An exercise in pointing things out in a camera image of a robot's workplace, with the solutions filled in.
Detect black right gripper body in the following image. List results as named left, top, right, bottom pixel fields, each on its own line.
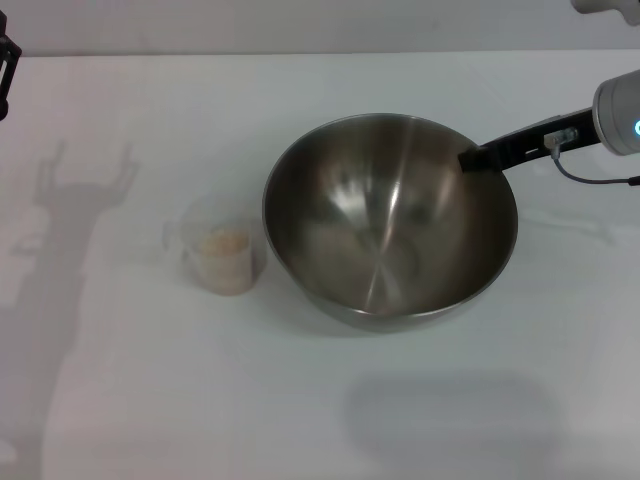
left=517, top=106, right=600, bottom=165

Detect white rice grains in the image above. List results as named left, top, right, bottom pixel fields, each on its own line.
left=192, top=225, right=251, bottom=296

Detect stainless steel mixing bowl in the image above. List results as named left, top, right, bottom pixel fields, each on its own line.
left=262, top=112, right=520, bottom=335

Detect grey right gripper cable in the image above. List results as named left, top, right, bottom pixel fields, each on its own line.
left=544, top=127, right=640, bottom=187

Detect clear plastic measuring cup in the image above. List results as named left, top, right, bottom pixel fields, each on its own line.
left=163, top=197, right=269, bottom=297

